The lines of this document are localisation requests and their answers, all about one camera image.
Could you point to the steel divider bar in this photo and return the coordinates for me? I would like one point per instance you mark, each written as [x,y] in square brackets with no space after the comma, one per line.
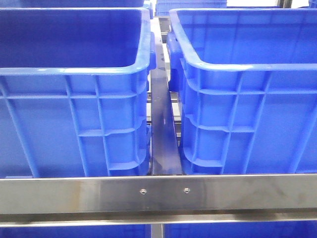
[165,155]

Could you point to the left blue plastic crate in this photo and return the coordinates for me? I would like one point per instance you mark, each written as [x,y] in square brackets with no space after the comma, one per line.
[73,92]

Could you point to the blue plastic crate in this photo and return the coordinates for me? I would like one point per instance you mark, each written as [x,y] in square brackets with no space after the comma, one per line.
[247,84]
[73,92]

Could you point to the right blue plastic crate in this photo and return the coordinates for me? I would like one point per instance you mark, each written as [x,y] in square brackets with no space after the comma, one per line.
[247,84]

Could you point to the rear centre blue crate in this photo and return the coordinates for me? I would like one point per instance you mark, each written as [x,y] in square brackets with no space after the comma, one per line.
[163,7]

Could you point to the lower left blue crate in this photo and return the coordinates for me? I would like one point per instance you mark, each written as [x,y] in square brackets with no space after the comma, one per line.
[116,231]

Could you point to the rear left blue crate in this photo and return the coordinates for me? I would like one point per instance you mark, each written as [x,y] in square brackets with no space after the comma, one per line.
[75,3]

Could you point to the lower right blue crate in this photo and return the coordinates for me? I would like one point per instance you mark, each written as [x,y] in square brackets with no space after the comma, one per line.
[296,229]

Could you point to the stainless steel front rail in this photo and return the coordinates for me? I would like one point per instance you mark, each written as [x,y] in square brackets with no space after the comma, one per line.
[157,200]

